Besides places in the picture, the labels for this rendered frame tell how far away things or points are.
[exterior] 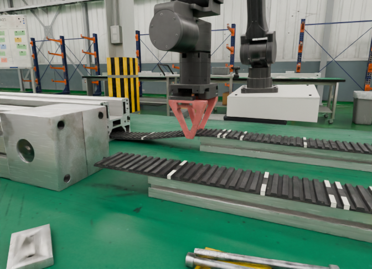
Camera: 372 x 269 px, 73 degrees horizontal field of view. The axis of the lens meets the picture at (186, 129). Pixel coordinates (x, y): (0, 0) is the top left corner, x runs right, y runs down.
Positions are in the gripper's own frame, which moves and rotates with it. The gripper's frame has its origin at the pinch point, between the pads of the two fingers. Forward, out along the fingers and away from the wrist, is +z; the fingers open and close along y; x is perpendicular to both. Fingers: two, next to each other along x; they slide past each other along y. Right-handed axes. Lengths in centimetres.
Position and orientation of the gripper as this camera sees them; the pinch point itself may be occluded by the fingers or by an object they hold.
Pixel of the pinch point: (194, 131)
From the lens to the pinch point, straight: 49.1
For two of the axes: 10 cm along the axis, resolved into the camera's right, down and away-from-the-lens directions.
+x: 9.3, 0.8, -3.6
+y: -3.6, 2.1, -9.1
